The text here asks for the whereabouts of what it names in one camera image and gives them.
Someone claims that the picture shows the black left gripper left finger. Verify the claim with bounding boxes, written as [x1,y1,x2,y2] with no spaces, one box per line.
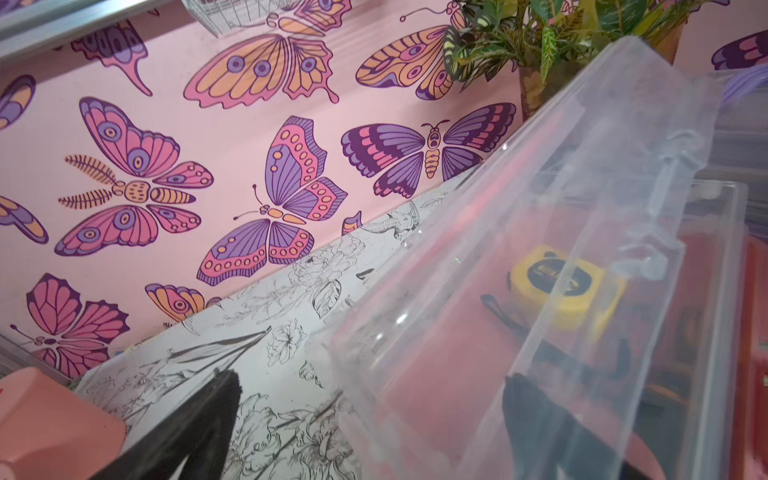
[93,370,242,480]

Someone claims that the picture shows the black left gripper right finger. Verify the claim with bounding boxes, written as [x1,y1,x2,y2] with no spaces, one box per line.
[502,373,647,479]

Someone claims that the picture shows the pink toolbox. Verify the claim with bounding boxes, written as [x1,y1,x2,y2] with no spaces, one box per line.
[311,39,767,479]

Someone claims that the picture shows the purple toolbox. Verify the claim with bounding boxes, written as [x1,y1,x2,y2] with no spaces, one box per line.
[697,64,767,236]

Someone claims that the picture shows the yellow tape measure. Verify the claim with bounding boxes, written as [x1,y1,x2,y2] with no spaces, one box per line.
[476,243,628,345]

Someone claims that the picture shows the pink watering can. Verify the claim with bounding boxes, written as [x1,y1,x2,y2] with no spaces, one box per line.
[1,367,126,479]

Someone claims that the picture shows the potted leafy plant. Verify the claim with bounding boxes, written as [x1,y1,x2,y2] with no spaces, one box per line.
[443,0,703,114]

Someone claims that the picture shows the white wire basket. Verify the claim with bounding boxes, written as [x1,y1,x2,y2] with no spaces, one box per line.
[182,0,299,38]

